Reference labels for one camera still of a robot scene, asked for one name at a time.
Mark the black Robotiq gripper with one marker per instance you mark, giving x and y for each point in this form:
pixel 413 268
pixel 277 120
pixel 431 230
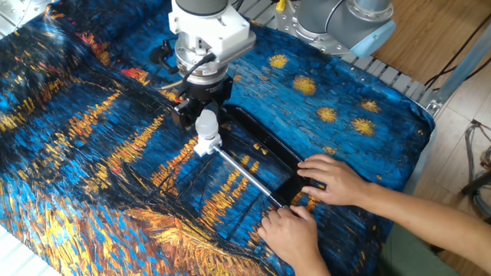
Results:
pixel 207 94

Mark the white light bulb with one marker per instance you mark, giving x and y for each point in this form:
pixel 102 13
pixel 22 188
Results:
pixel 207 124

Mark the black C-clamp with silver screw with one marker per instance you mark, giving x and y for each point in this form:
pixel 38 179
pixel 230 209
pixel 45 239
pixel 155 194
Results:
pixel 268 142

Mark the person's right forearm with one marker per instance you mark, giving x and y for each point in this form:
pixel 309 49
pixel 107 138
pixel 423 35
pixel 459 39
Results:
pixel 429 220

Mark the person's left forearm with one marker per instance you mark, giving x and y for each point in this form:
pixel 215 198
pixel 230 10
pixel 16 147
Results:
pixel 312 267

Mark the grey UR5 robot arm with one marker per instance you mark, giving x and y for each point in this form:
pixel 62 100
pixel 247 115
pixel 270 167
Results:
pixel 337 23

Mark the person's right hand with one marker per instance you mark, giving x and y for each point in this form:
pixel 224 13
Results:
pixel 339 182

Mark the person's left hand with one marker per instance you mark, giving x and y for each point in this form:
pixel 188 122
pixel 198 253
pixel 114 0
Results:
pixel 291 235

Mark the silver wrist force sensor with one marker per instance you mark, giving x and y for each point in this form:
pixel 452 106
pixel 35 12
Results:
pixel 199 61

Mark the white vented wrist housing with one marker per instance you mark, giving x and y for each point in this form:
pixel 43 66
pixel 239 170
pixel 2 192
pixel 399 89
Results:
pixel 215 23

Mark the starry night painting tablecloth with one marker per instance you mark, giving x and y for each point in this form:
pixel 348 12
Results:
pixel 307 96

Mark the yellow plastic item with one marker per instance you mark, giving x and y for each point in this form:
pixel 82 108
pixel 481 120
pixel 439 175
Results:
pixel 281 5

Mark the green trousers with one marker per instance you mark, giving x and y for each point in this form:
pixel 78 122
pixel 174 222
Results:
pixel 406 257

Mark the aluminium frame bar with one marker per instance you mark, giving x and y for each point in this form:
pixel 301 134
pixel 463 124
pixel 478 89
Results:
pixel 460 69

